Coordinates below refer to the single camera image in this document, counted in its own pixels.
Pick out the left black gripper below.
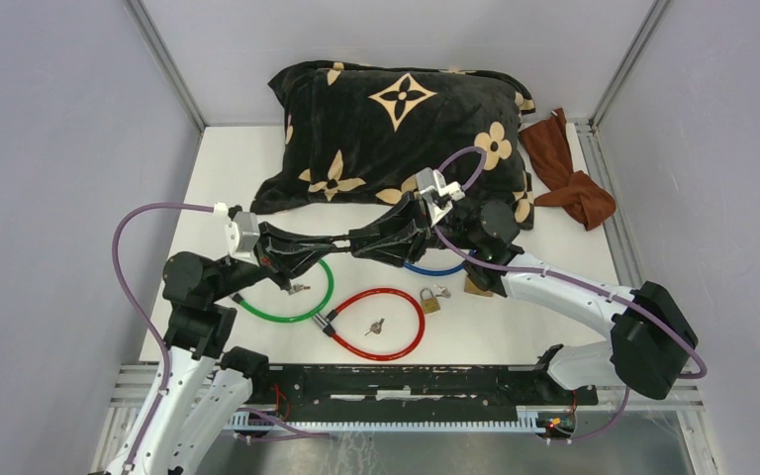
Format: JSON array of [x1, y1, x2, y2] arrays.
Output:
[[212, 219, 340, 300]]

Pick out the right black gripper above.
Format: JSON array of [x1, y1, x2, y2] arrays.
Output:
[[349, 194, 480, 271]]

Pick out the small silver keys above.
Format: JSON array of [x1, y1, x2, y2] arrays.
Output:
[[288, 284, 311, 295]]

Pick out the blue cable lock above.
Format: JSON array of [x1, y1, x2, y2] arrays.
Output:
[[404, 251, 466, 277]]

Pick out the green cable lock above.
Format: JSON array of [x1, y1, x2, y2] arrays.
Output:
[[230, 260, 335, 325]]

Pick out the small brass padlock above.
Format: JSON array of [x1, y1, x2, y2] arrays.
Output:
[[420, 288, 441, 314]]

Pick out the red cable lock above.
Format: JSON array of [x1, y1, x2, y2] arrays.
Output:
[[313, 287, 428, 362]]

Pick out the large brass padlock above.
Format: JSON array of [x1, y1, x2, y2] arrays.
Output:
[[463, 278, 494, 298]]

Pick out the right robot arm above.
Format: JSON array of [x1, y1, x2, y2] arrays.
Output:
[[346, 193, 707, 404]]

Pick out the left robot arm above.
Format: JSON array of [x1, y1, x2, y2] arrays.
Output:
[[104, 224, 309, 474]]

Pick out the red lock keys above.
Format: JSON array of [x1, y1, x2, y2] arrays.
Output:
[[364, 319, 385, 335]]

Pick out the small padlock keys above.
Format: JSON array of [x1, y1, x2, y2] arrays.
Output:
[[434, 285, 452, 299]]

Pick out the black floral pillow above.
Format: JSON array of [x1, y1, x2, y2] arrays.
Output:
[[251, 60, 535, 230]]

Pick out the brown cloth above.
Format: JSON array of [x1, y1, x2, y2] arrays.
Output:
[[520, 108, 618, 231]]

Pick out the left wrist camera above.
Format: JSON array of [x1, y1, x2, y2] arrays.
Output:
[[225, 210, 260, 259]]

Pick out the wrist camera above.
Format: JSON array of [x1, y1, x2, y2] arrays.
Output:
[[225, 210, 260, 259], [415, 167, 465, 211]]

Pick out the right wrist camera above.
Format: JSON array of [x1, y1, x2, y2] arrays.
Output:
[[415, 167, 465, 211]]

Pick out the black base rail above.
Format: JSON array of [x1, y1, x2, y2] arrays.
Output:
[[249, 364, 599, 423]]

